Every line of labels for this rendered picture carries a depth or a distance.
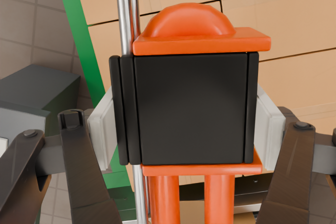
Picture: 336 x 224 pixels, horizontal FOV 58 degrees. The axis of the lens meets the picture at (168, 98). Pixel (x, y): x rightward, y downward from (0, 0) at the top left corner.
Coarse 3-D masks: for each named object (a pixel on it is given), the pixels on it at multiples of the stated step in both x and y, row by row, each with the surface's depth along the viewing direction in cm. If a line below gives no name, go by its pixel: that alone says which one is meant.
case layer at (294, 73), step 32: (96, 0) 88; (160, 0) 87; (192, 0) 87; (224, 0) 86; (256, 0) 86; (288, 0) 86; (320, 0) 85; (96, 32) 91; (288, 32) 89; (320, 32) 88; (288, 64) 92; (320, 64) 92; (288, 96) 95; (320, 96) 95; (320, 128) 98
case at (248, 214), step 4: (244, 212) 108; (248, 212) 107; (236, 216) 107; (240, 216) 106; (244, 216) 106; (248, 216) 106; (252, 216) 105; (236, 220) 105; (240, 220) 104; (244, 220) 104; (248, 220) 104; (252, 220) 103
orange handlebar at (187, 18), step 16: (160, 16) 17; (176, 16) 17; (192, 16) 17; (208, 16) 17; (224, 16) 17; (144, 32) 18; (160, 32) 17; (176, 32) 17; (192, 32) 17; (208, 32) 17; (224, 32) 17; (160, 176) 20; (176, 176) 21; (208, 176) 21; (224, 176) 20; (160, 192) 21; (176, 192) 21; (208, 192) 21; (224, 192) 21; (160, 208) 21; (176, 208) 22; (208, 208) 22; (224, 208) 21
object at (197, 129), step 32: (256, 32) 17; (160, 64) 16; (192, 64) 16; (224, 64) 16; (256, 64) 16; (160, 96) 17; (192, 96) 17; (224, 96) 17; (256, 96) 17; (160, 128) 18; (192, 128) 18; (224, 128) 18; (160, 160) 18; (192, 160) 18; (224, 160) 18; (256, 160) 19
